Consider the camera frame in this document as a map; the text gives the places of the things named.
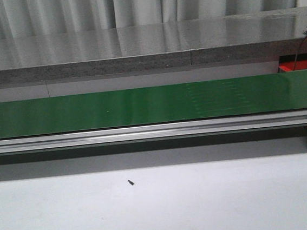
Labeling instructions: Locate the grey granite counter slab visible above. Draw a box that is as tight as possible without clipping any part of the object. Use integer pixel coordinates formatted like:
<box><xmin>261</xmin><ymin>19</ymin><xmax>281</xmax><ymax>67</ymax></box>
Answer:
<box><xmin>0</xmin><ymin>7</ymin><xmax>307</xmax><ymax>84</ymax></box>

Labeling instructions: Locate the green conveyor belt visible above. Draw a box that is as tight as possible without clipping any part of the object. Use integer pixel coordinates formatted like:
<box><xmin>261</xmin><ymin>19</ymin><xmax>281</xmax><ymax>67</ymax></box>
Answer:
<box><xmin>0</xmin><ymin>70</ymin><xmax>307</xmax><ymax>139</ymax></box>

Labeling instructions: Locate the red plastic tray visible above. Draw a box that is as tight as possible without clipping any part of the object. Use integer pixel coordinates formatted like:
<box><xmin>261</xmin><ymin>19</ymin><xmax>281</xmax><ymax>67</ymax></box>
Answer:
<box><xmin>278</xmin><ymin>54</ymin><xmax>307</xmax><ymax>73</ymax></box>

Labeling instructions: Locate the grey pleated curtain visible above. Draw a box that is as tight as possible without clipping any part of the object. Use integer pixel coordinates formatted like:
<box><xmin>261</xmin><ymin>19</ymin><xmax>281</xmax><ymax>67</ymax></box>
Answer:
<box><xmin>0</xmin><ymin>0</ymin><xmax>307</xmax><ymax>39</ymax></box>

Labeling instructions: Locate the aluminium conveyor side rail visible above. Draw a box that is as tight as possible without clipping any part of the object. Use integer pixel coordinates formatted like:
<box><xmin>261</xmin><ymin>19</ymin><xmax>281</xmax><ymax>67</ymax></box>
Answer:
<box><xmin>0</xmin><ymin>110</ymin><xmax>307</xmax><ymax>154</ymax></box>

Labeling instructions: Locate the red and black wire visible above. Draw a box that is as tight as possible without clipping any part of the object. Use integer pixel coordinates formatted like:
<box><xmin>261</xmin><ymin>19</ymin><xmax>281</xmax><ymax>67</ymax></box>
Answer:
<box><xmin>288</xmin><ymin>21</ymin><xmax>307</xmax><ymax>71</ymax></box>

